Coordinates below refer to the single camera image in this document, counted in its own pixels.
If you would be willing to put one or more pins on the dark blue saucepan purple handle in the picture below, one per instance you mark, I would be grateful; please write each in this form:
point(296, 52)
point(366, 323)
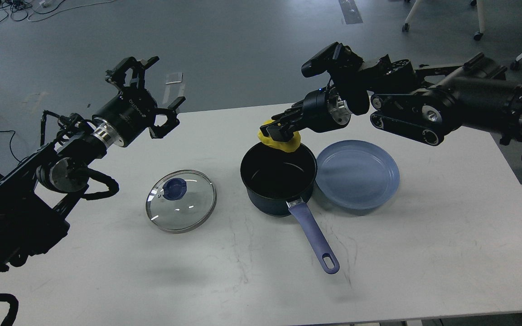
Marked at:
point(279, 183)

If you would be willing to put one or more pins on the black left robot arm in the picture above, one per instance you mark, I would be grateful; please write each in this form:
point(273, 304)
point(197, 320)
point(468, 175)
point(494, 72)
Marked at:
point(39, 193)

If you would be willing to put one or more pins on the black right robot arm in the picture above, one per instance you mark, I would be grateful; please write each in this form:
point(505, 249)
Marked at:
point(423, 104)

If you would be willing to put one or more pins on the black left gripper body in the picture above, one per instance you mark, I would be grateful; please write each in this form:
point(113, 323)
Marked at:
point(129, 113)

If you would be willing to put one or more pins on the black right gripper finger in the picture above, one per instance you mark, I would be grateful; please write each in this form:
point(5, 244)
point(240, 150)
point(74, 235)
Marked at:
point(291, 117)
point(272, 132)

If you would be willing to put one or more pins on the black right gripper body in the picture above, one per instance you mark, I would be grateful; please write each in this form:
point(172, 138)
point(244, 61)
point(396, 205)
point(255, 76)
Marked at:
point(323, 110)

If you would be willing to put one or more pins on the blue plate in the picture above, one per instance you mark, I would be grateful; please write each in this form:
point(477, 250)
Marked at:
point(357, 175)

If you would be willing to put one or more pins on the grey floor tape strip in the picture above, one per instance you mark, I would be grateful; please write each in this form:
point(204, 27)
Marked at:
point(350, 12)

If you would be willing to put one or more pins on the white floor tape piece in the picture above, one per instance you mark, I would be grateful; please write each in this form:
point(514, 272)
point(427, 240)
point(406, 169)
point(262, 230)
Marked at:
point(174, 87)

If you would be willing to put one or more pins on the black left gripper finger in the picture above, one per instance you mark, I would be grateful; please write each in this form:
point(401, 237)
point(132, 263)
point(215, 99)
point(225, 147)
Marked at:
point(172, 121)
point(130, 72)

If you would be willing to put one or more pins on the glass pot lid blue knob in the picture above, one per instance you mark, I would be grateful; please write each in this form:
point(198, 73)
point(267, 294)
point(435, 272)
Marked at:
point(181, 201)

